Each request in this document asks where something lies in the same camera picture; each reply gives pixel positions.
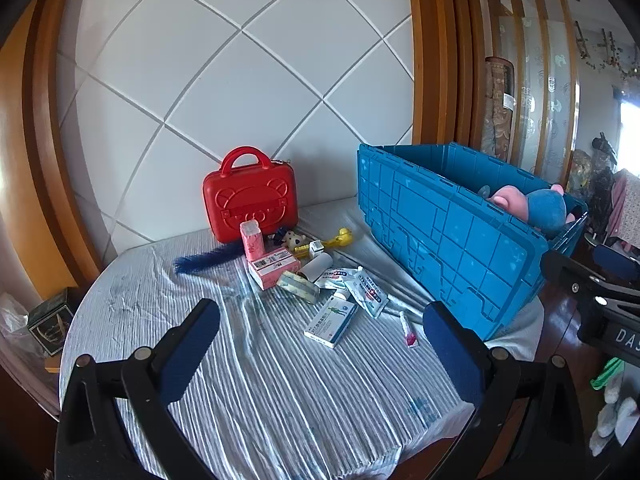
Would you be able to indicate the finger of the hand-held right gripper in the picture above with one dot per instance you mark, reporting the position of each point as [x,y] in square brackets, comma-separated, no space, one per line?
[565,270]
[620,260]

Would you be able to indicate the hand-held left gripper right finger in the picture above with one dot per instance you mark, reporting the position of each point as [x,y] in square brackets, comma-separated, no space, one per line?
[455,360]

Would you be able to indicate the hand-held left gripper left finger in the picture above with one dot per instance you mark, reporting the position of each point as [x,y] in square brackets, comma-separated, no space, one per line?
[185,360]

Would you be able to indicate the pink tube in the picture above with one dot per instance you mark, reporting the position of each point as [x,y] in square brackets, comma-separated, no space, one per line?
[407,330]

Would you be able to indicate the white blue medicine sachet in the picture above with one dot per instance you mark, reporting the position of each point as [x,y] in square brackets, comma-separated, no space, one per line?
[332,277]
[369,292]

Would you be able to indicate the blue plastic storage crate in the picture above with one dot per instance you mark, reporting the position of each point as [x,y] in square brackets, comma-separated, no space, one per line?
[450,230]

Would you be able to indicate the white blue medicine box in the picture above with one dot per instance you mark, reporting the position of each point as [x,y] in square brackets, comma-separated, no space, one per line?
[331,322]

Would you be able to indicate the small white bottle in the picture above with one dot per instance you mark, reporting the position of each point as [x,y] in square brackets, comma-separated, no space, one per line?
[341,296]

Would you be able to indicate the pale green small box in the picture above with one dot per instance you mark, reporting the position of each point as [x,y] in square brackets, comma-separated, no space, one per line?
[297,285]

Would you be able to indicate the small white plush bear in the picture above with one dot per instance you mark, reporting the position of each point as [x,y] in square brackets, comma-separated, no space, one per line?
[292,240]

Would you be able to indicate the yellow duck grabber toy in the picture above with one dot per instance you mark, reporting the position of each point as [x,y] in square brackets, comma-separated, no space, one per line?
[342,236]

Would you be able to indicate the green plastic item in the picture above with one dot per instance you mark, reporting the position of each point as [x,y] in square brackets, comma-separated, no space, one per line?
[607,375]

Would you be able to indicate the pink hanging cloth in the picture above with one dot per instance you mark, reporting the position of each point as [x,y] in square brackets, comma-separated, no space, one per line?
[619,205]

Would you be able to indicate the blue plush toy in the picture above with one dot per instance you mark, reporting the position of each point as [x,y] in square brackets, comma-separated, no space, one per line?
[547,210]

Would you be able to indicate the white fluffy item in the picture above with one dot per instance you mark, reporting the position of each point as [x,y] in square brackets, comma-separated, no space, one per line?
[617,420]

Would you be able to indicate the pink plush toy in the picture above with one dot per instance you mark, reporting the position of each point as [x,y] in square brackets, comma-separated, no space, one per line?
[507,202]

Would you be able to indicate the blue feather brush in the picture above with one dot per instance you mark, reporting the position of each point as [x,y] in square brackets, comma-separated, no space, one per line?
[200,261]

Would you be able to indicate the pink barcode box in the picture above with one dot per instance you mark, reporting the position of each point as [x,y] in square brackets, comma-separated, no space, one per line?
[272,267]

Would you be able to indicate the pink tissue pack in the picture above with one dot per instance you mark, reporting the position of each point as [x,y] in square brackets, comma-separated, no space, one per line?
[251,240]

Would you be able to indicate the black gift box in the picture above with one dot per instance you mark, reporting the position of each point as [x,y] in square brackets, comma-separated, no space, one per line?
[50,322]

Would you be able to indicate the white paper roll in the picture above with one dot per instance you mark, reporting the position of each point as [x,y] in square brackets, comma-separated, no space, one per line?
[317,265]

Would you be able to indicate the small white box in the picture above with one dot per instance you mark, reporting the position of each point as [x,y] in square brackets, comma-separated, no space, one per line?
[316,250]

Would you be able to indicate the red bear suitcase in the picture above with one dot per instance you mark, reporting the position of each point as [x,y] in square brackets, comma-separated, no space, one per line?
[250,200]

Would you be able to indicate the rolled patterned carpet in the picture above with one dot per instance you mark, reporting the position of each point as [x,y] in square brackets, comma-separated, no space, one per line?
[500,110]

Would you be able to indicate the clear plastic bag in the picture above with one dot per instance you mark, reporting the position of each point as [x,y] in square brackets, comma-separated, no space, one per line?
[12,320]

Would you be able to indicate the frosted glass slatted partition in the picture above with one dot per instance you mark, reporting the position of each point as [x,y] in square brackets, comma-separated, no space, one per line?
[545,85]

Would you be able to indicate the wooden pillar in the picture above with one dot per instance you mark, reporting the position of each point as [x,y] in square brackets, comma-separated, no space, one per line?
[440,60]

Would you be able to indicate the curved wooden frame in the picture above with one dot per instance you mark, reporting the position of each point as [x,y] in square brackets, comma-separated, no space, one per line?
[50,135]

